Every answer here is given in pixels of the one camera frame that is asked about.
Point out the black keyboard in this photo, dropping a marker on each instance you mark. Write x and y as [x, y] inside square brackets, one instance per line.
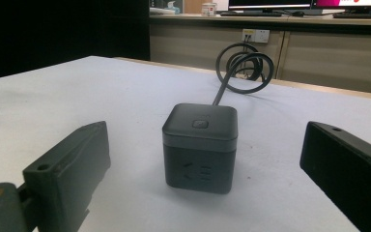
[250, 14]
[360, 15]

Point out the tissue box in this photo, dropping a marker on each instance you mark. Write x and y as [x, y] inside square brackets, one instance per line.
[171, 6]

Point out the white cup with red print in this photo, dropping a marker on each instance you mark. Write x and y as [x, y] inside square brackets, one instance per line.
[209, 8]

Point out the black computer mouse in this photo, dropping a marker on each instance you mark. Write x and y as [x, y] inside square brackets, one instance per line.
[298, 13]

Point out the computer monitor with pink screen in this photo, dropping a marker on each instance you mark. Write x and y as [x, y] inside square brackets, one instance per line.
[354, 4]

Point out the black curtain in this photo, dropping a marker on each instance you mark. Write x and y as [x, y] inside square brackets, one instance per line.
[64, 32]

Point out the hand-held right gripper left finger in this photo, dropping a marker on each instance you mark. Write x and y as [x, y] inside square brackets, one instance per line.
[67, 174]

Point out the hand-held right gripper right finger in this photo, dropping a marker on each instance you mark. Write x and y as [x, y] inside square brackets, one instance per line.
[348, 167]

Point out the black cube power socket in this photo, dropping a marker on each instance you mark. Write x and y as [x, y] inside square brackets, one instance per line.
[200, 148]

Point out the white wall outlet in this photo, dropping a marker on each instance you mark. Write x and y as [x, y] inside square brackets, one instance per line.
[255, 35]

